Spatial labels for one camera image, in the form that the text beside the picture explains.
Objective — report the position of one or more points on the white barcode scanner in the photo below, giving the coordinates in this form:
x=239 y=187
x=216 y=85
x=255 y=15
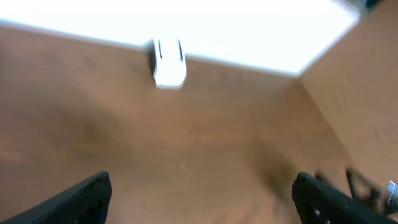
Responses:
x=169 y=68

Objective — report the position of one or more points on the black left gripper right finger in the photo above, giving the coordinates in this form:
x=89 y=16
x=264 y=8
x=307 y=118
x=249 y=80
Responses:
x=317 y=202

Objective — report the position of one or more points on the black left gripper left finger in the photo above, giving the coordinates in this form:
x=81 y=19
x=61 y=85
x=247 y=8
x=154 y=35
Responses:
x=85 y=202

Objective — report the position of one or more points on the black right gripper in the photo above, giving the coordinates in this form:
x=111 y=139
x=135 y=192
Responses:
x=362 y=189

